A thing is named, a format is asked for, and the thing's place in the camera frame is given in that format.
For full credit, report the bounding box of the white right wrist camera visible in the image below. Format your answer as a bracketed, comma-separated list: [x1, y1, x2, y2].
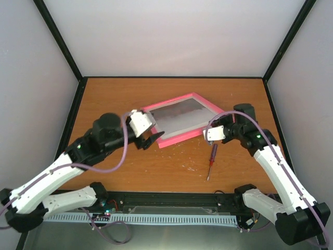
[203, 125, 226, 144]

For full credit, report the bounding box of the grey metal front plate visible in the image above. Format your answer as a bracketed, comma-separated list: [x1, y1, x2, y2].
[23, 222, 314, 249]

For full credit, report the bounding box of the black enclosure post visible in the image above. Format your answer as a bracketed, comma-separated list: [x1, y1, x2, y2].
[262, 0, 316, 84]
[33, 0, 83, 82]

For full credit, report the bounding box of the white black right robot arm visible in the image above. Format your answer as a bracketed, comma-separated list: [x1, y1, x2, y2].
[203, 104, 330, 248]

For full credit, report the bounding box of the black enclosure post left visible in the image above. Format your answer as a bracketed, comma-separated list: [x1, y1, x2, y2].
[33, 0, 83, 82]

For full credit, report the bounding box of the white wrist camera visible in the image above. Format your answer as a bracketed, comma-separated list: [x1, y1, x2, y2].
[203, 125, 226, 144]
[129, 109, 156, 138]

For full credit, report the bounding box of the pink picture frame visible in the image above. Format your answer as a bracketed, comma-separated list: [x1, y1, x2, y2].
[142, 92, 223, 148]

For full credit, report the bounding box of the black table edge rail back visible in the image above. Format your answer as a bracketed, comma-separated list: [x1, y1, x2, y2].
[84, 76, 263, 80]

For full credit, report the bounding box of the black table edge rail left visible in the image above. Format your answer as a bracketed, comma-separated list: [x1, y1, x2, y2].
[54, 77, 88, 160]

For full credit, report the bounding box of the black enclosure post right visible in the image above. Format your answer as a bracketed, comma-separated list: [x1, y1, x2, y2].
[262, 0, 316, 84]

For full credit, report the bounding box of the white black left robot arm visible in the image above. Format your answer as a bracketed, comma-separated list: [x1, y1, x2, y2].
[1, 110, 164, 233]

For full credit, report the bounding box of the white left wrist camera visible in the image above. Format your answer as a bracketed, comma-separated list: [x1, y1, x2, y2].
[129, 109, 156, 138]

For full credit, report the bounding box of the purple red screwdriver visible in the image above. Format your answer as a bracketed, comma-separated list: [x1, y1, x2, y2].
[207, 144, 218, 181]

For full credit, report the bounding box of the light blue slotted cable duct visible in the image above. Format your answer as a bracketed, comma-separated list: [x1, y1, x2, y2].
[45, 212, 237, 227]

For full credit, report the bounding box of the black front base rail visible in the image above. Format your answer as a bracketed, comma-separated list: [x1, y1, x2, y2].
[83, 190, 259, 215]

